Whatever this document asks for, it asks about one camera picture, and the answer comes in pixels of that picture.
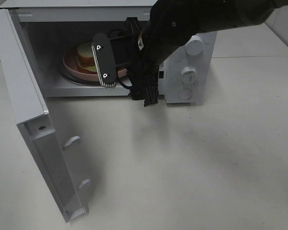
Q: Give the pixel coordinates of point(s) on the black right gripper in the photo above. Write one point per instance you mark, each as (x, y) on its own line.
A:
(131, 52)

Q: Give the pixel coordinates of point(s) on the white timer knob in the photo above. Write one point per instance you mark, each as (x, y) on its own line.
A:
(189, 75)

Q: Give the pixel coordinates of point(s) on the round white door button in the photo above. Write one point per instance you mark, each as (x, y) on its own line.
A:
(185, 94)

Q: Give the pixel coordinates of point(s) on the toy sandwich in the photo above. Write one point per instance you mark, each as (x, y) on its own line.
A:
(85, 58)

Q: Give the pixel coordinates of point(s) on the pink round plate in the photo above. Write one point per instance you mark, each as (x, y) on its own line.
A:
(70, 63)

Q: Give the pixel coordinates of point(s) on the white microwave door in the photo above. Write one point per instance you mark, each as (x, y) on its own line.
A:
(33, 118)

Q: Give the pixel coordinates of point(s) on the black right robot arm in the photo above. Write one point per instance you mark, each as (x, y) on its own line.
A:
(171, 25)

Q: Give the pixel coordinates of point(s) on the upper white power knob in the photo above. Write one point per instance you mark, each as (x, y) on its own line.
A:
(195, 45)

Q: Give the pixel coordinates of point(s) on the white microwave oven body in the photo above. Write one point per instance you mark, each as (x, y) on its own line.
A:
(55, 26)

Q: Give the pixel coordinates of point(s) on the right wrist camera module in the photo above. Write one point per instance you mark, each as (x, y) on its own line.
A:
(104, 60)

